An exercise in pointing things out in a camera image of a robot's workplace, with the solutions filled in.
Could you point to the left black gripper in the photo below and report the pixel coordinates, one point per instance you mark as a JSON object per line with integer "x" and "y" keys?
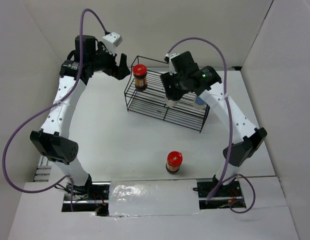
{"x": 119, "y": 72}

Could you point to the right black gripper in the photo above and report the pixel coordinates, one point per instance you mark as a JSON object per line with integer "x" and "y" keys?
{"x": 167, "y": 80}

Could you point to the black lid white bottle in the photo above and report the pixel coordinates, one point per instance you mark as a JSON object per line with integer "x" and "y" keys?
{"x": 171, "y": 102}

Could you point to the red lid spice jar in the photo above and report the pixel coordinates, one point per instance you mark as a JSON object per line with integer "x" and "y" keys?
{"x": 140, "y": 77}
{"x": 174, "y": 161}

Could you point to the silver lid white bottle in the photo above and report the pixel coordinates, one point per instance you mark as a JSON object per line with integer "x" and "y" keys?
{"x": 198, "y": 103}

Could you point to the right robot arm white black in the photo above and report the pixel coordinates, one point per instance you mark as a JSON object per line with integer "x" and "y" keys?
{"x": 245, "y": 138}

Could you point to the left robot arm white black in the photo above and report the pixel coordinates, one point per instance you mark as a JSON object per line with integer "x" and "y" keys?
{"x": 71, "y": 67}

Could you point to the white foil tape sheet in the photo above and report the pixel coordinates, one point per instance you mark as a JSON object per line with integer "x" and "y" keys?
{"x": 153, "y": 198}

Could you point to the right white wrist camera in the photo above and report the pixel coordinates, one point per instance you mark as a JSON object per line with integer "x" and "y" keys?
{"x": 168, "y": 59}

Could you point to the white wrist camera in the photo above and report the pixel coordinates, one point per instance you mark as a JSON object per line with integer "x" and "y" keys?
{"x": 168, "y": 59}
{"x": 112, "y": 41}

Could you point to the black wire rack basket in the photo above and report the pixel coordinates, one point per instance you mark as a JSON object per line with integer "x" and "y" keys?
{"x": 151, "y": 102}

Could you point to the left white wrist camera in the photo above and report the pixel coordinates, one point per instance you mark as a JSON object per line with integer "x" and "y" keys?
{"x": 112, "y": 41}

